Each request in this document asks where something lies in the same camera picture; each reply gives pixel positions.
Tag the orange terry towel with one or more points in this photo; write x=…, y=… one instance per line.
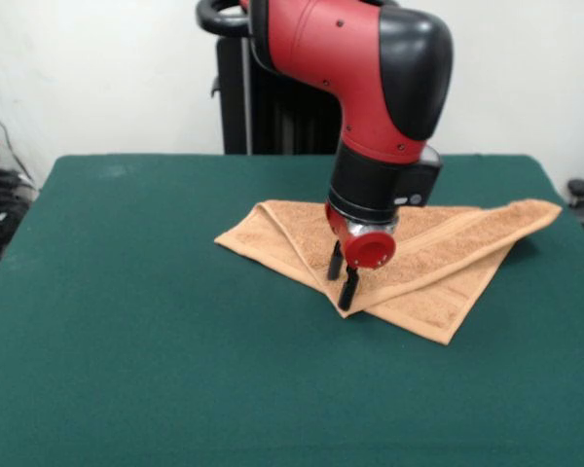
x=443, y=253

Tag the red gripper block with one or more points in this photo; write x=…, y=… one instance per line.
x=367, y=250

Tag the dark green table cloth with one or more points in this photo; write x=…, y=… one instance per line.
x=175, y=316

